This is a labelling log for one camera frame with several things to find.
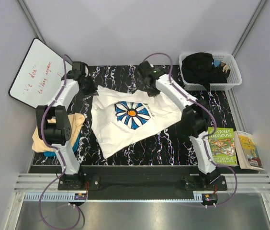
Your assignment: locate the white flower print t-shirt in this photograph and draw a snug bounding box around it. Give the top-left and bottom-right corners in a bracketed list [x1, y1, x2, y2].
[91, 86, 182, 159]

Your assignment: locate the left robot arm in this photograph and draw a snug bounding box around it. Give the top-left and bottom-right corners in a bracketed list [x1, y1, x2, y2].
[35, 62, 98, 190]

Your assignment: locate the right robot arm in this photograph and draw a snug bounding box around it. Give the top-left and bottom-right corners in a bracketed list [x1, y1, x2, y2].
[139, 61, 220, 190]

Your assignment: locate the folded beige t-shirt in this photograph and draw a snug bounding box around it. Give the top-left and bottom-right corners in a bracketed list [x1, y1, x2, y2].
[32, 113, 85, 153]

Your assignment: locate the whiteboard with red writing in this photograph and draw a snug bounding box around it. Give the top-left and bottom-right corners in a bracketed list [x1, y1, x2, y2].
[8, 38, 72, 109]

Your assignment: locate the black t-shirt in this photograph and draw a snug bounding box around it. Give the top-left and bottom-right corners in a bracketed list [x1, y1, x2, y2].
[182, 52, 230, 91]

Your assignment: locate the blue item in basket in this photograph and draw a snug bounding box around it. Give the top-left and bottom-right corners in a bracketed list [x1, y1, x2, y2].
[212, 59, 222, 67]

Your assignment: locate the beige item in basket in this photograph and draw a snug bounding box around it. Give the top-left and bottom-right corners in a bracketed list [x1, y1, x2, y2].
[223, 64, 230, 73]

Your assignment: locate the folded blue t-shirt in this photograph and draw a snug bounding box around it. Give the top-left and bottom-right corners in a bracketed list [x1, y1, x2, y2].
[43, 136, 80, 157]

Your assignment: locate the white plastic basket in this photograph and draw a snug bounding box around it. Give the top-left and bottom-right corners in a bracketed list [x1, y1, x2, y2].
[179, 52, 242, 91]

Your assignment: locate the green treehouse book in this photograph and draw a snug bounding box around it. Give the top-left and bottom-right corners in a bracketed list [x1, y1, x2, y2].
[208, 127, 237, 166]

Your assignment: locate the yellow paperback book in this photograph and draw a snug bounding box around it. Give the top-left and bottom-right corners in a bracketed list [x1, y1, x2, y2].
[234, 131, 264, 171]

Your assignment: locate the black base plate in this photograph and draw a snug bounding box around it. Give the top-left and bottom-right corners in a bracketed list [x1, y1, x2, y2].
[58, 166, 227, 191]

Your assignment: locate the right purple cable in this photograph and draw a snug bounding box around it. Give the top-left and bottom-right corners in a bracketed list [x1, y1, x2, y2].
[141, 53, 239, 208]

